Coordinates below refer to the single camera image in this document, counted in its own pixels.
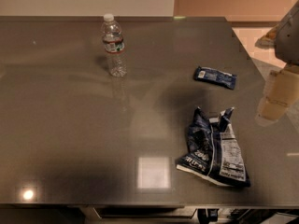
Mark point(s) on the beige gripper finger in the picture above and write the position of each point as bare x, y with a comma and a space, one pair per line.
282, 87
270, 111

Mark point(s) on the clear plastic water bottle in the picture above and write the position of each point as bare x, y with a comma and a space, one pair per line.
114, 46

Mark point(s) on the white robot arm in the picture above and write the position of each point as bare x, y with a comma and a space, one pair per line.
286, 45

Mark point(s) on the crumpled blue chip bag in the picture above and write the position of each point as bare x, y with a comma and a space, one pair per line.
214, 153

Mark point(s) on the small blue snack wrapper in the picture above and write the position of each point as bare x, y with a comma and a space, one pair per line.
210, 75

